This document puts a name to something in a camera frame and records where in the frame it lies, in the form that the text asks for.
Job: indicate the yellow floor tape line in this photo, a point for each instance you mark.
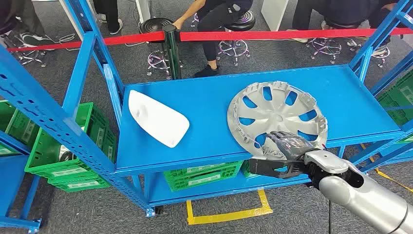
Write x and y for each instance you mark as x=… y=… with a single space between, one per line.
x=387 y=177

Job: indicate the white table panel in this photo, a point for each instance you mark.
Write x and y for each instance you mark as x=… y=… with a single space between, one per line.
x=72 y=19
x=274 y=13

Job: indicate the yellow floor tape outline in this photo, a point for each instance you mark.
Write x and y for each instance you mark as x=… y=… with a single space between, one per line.
x=226 y=217

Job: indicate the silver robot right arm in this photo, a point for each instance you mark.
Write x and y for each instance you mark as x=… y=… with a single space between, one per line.
x=371 y=203

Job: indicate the white table leg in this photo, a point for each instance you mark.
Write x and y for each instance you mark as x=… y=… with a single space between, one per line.
x=143 y=9

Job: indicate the black stanchion post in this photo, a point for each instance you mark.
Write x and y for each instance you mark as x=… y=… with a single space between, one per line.
x=172 y=55

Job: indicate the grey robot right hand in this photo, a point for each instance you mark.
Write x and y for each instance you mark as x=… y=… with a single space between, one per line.
x=293 y=145

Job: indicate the white plastic cover part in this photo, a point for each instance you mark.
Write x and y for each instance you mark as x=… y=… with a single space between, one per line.
x=158 y=119

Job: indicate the grey part in crate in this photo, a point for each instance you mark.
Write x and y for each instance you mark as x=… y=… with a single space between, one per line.
x=66 y=155

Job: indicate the silver wheel hubcap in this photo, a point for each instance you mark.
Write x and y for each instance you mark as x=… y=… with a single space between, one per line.
x=277 y=119

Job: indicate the black stool chrome base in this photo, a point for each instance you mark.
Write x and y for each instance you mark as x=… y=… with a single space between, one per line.
x=242 y=21
x=194 y=19
x=324 y=48
x=155 y=25
x=30 y=56
x=380 y=53

